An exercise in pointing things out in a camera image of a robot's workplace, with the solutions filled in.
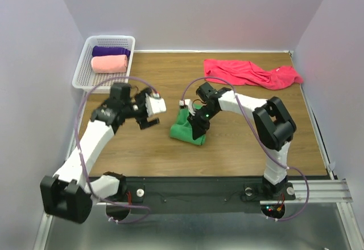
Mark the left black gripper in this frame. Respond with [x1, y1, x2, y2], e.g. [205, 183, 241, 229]
[123, 89, 160, 130]

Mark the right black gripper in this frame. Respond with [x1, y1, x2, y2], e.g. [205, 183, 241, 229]
[187, 105, 220, 140]

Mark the green towel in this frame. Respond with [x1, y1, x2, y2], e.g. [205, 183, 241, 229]
[169, 108, 206, 146]

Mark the pink towel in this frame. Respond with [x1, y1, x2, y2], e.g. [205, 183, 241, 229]
[90, 55, 128, 73]

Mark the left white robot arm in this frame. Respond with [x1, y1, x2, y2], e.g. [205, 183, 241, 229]
[40, 83, 166, 224]

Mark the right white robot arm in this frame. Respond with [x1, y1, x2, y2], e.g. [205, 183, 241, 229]
[179, 82, 296, 199]

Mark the red towel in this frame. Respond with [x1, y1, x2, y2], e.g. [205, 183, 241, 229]
[204, 59, 304, 90]

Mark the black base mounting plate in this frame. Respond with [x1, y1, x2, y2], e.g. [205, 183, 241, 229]
[109, 176, 295, 214]

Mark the white perforated plastic basket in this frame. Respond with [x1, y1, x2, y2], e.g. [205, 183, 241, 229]
[72, 35, 135, 92]

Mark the rolled purple towel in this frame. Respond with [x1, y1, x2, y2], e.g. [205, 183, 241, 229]
[92, 46, 131, 58]

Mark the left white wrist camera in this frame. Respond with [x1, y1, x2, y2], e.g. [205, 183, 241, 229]
[146, 96, 167, 117]

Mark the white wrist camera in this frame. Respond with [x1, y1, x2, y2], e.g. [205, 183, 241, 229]
[179, 99, 195, 116]
[146, 96, 167, 117]

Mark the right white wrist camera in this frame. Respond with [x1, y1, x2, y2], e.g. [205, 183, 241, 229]
[179, 99, 195, 116]

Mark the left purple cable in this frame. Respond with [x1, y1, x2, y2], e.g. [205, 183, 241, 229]
[73, 76, 162, 224]

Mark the purple cable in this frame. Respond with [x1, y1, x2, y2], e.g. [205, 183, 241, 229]
[179, 77, 311, 223]
[73, 76, 162, 224]

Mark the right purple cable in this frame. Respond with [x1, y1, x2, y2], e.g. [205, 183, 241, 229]
[179, 77, 311, 223]

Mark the aluminium frame rail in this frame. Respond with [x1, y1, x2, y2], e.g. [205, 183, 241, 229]
[82, 175, 352, 203]

